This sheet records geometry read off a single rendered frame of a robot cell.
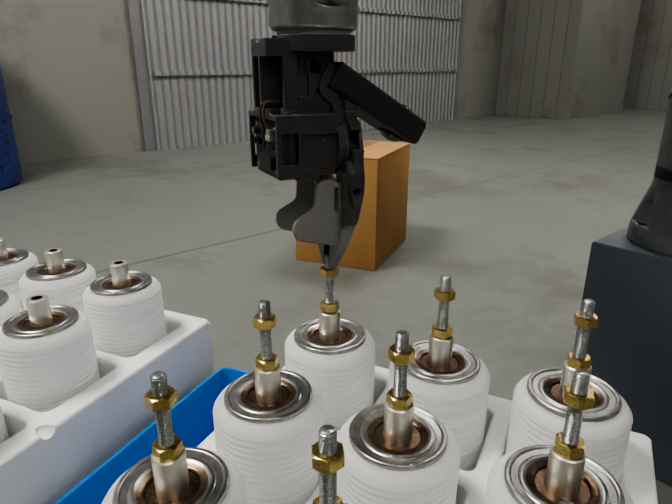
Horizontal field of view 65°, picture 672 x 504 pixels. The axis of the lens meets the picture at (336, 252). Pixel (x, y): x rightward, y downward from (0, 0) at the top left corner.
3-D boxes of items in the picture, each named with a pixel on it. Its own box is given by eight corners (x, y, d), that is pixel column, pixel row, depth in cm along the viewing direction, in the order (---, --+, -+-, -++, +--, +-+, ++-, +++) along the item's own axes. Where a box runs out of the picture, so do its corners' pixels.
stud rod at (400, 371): (391, 424, 40) (395, 335, 37) (391, 416, 41) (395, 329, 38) (405, 425, 40) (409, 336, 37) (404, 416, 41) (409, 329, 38)
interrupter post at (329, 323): (345, 339, 56) (346, 311, 54) (327, 346, 54) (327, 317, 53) (332, 331, 57) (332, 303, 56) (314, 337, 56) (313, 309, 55)
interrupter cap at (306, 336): (380, 342, 55) (380, 336, 55) (321, 365, 51) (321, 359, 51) (336, 316, 61) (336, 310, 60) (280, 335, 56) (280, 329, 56)
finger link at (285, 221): (272, 260, 54) (269, 171, 50) (324, 251, 56) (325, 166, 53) (283, 271, 51) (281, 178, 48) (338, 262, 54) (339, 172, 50)
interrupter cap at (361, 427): (345, 471, 38) (345, 463, 37) (351, 406, 45) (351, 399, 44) (453, 477, 37) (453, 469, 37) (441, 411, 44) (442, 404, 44)
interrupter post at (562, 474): (567, 474, 37) (574, 436, 36) (588, 501, 35) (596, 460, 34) (535, 479, 37) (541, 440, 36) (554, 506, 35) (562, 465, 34)
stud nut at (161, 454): (172, 464, 34) (171, 454, 33) (148, 460, 34) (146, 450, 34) (187, 444, 35) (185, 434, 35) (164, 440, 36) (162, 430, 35)
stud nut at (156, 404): (166, 414, 32) (164, 403, 32) (141, 411, 33) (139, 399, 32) (181, 396, 34) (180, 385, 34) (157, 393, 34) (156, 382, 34)
